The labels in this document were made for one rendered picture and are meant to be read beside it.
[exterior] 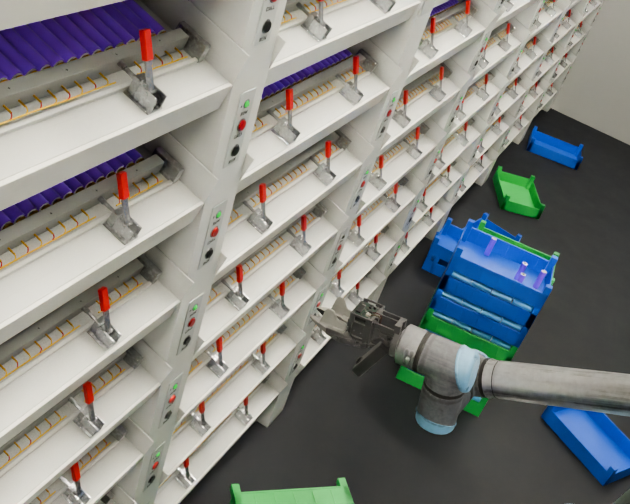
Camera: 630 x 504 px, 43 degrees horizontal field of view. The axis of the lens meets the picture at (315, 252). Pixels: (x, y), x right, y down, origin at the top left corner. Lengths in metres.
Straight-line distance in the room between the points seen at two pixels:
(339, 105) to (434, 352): 0.54
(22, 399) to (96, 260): 0.21
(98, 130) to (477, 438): 1.99
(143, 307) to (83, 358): 0.14
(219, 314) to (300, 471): 0.87
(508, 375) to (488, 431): 0.93
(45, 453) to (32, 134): 0.59
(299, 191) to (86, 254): 0.70
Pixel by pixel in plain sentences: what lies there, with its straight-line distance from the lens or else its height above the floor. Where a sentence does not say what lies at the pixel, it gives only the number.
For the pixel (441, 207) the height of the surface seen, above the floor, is 0.17.
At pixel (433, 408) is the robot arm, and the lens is 1.75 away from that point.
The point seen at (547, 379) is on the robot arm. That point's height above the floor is 0.74.
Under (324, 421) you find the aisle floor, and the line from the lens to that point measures 2.50.
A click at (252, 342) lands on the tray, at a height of 0.54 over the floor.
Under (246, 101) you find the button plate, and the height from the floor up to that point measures 1.27.
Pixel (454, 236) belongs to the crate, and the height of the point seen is 0.09.
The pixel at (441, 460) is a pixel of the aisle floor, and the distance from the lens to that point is 2.56.
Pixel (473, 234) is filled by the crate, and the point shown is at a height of 0.51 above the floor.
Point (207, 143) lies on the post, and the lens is 1.15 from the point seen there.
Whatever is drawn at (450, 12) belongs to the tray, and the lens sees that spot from 2.27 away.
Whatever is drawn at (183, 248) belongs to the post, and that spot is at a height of 1.02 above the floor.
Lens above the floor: 1.77
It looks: 34 degrees down
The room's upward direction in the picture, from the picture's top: 19 degrees clockwise
